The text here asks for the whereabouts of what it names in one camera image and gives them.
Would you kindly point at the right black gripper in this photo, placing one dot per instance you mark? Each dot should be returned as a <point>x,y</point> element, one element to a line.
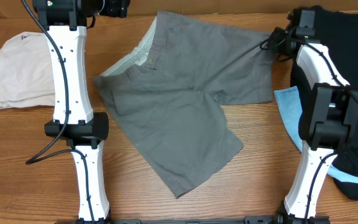
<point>273,40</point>

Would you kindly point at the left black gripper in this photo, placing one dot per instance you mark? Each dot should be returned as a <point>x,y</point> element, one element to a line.
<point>116,8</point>

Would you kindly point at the grey shorts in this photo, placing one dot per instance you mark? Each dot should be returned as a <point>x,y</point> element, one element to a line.
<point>168,96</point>

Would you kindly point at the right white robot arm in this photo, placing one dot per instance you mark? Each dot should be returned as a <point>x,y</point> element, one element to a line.
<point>328,121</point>

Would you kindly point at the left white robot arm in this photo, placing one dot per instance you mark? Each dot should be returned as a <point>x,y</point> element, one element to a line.
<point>64,24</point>

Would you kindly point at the light blue garment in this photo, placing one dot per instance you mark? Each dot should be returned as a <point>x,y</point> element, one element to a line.
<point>289,106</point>

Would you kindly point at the black garment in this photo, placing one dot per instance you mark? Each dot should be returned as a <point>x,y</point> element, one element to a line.
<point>339,32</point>

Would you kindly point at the beige folded garment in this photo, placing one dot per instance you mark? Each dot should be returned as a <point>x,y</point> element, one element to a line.
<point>26,78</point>

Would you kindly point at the cardboard backboard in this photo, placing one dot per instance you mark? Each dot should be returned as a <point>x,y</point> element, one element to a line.
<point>14,8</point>

